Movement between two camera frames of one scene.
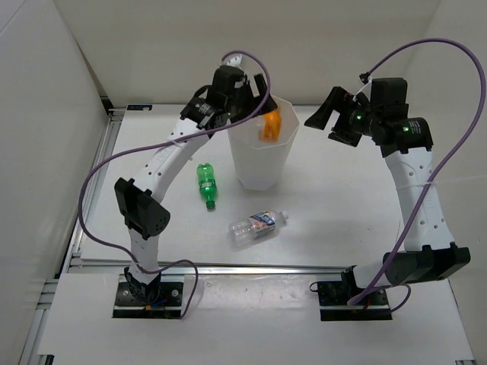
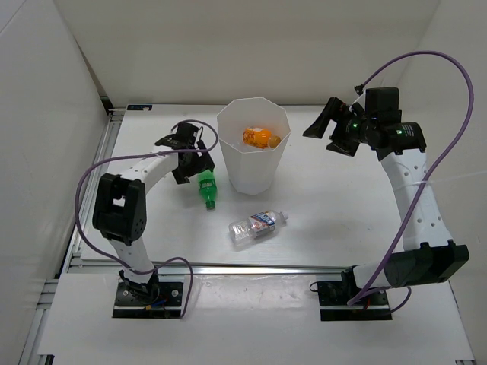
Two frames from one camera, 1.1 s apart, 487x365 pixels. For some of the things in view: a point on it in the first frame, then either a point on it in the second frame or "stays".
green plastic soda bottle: x=207 y=183 stays
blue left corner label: x=139 y=107 stays
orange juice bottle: x=272 y=125 -> x=261 y=138
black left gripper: x=252 y=100 -> x=181 y=174
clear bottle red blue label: x=246 y=230 stays
